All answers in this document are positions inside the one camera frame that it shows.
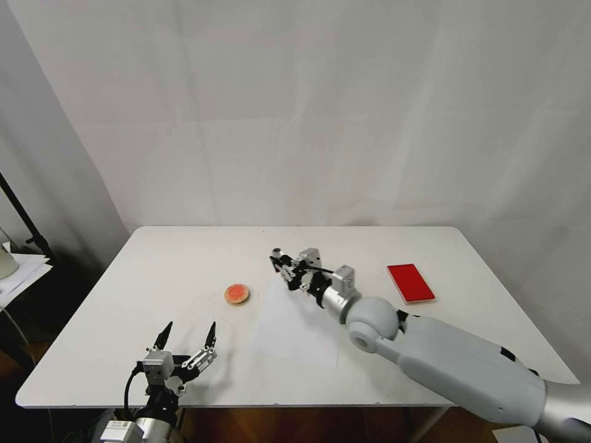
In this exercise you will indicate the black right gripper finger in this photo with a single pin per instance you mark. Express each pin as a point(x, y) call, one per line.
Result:
point(287, 262)
point(288, 277)

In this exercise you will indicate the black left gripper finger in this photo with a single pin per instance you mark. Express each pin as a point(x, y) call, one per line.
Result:
point(210, 339)
point(164, 334)

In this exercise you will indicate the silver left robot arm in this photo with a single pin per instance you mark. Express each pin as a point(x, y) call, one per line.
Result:
point(134, 429)

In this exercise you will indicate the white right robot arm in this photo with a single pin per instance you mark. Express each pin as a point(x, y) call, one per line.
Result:
point(452, 360)

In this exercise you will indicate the round wooden red ink pad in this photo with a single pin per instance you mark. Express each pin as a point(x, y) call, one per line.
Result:
point(238, 294)

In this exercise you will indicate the rectangular red ink pad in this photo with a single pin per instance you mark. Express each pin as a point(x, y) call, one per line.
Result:
point(411, 282)

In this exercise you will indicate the white backdrop cloth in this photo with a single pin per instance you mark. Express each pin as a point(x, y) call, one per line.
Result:
point(295, 110)

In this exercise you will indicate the stack of white papers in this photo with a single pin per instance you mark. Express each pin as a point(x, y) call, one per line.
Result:
point(25, 272)

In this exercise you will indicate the pale rounded container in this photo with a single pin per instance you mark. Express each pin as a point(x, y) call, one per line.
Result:
point(5, 258)

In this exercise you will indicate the white table leg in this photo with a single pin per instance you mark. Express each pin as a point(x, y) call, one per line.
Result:
point(431, 422)

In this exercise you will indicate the black stand pole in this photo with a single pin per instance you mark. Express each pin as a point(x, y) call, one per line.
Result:
point(20, 210)

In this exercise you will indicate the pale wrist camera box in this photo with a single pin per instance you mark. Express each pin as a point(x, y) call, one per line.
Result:
point(310, 256)
point(157, 367)

